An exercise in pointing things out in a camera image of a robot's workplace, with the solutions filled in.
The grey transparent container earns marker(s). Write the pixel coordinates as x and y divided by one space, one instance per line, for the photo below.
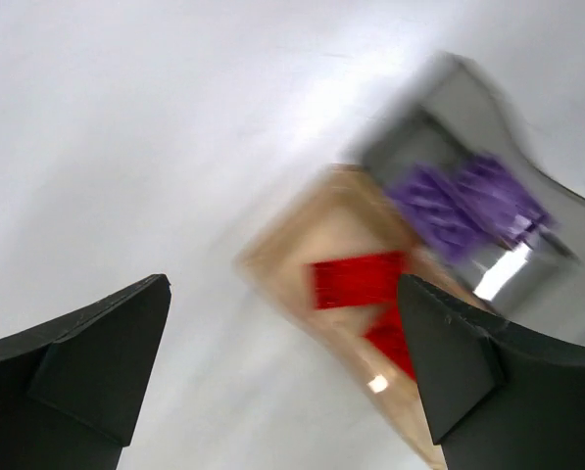
449 160

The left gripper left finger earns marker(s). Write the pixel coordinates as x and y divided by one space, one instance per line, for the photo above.
71 389

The orange transparent container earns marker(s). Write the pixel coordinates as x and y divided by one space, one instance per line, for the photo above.
341 215

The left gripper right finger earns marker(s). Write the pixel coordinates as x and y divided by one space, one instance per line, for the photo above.
496 395

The purple lego piece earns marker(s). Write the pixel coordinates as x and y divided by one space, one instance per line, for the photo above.
508 209
438 213

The red lego piece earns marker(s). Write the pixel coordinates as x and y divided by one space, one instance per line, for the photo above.
366 280
386 334

